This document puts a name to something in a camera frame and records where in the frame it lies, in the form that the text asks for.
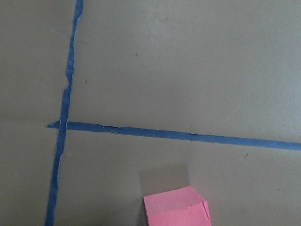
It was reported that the pink foam block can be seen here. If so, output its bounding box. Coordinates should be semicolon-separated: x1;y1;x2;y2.
143;186;211;226

